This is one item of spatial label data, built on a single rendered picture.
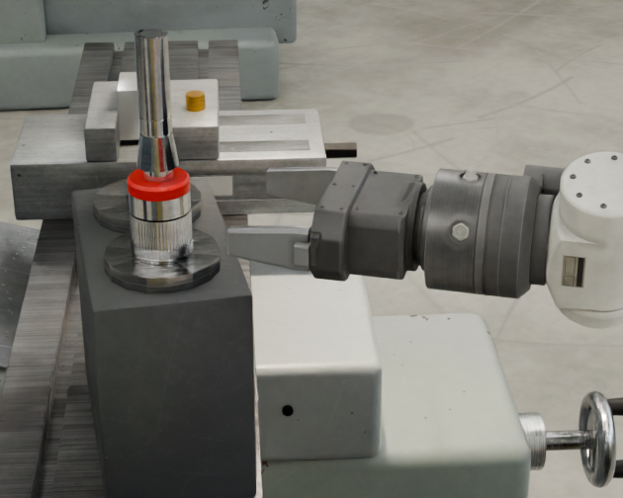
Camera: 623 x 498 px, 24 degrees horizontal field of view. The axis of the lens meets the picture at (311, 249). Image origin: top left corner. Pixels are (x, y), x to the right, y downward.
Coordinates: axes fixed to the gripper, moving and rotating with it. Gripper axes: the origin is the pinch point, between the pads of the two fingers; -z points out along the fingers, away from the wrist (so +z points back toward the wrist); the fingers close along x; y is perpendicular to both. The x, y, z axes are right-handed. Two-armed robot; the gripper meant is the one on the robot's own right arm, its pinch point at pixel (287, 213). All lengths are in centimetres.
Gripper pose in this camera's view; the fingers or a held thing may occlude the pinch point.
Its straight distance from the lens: 106.8
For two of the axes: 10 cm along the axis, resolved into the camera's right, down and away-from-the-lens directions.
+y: 0.0, -8.9, -4.6
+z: 9.7, 1.1, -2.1
